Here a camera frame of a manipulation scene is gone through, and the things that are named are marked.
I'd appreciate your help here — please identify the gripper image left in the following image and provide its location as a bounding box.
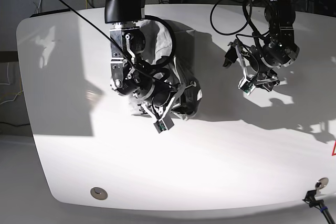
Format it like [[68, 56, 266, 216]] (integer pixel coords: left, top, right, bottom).
[[138, 82, 197, 121]]

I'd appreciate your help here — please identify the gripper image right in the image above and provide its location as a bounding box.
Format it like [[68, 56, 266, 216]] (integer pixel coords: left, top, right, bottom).
[[223, 39, 280, 92]]

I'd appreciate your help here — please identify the grey T-shirt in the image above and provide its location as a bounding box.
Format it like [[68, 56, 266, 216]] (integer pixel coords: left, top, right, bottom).
[[128, 16, 202, 115]]

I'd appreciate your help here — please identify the silver disc near left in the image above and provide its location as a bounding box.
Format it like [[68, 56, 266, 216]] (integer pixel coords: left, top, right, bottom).
[[90, 187, 108, 200]]

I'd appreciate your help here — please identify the silver disc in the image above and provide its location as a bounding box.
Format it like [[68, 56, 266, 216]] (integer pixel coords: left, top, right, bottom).
[[90, 187, 108, 200], [315, 177, 329, 190]]

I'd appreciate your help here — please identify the red warning sticker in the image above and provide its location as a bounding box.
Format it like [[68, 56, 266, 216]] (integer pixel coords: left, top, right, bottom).
[[332, 141, 336, 156]]

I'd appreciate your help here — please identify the silver disc near right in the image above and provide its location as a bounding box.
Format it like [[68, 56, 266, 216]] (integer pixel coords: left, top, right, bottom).
[[315, 177, 329, 190]]

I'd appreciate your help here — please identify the black clamp with cable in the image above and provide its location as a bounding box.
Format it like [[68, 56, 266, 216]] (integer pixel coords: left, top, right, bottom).
[[302, 189, 335, 224]]

